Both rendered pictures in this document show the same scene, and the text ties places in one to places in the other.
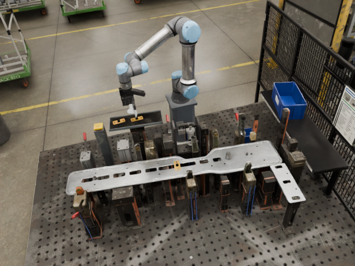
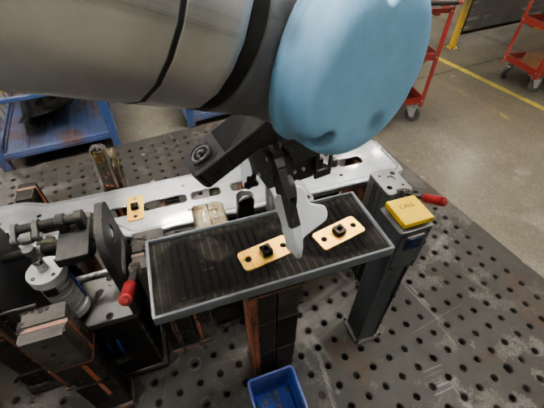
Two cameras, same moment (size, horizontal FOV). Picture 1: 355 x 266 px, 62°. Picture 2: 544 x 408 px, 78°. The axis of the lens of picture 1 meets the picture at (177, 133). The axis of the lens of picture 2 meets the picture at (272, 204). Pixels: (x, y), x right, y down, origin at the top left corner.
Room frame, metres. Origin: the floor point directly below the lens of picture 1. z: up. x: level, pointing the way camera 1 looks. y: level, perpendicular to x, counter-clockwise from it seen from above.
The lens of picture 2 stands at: (1.94, 0.20, 1.58)
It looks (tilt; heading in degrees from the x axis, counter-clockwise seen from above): 45 degrees down; 166
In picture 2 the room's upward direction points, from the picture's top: straight up
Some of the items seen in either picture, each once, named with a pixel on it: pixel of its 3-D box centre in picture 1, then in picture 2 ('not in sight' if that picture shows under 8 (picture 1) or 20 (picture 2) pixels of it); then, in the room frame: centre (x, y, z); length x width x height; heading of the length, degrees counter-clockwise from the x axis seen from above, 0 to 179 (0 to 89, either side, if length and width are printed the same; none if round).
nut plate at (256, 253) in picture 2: (136, 118); (265, 250); (1.62, 0.27, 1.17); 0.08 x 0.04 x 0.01; 104
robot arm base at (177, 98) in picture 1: (180, 93); not in sight; (1.91, -0.05, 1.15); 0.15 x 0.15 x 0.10
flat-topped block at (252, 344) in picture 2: (140, 144); (269, 317); (1.61, 0.28, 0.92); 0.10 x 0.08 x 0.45; 95
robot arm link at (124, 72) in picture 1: (123, 72); not in sight; (1.62, 0.29, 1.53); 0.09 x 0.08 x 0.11; 113
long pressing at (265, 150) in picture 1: (174, 167); (144, 206); (1.29, 0.04, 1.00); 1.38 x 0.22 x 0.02; 95
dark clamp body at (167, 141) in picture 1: (169, 157); (168, 297); (1.49, 0.07, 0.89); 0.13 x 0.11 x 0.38; 5
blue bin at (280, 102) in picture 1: (288, 100); not in sight; (1.76, -0.84, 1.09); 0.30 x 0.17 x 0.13; 176
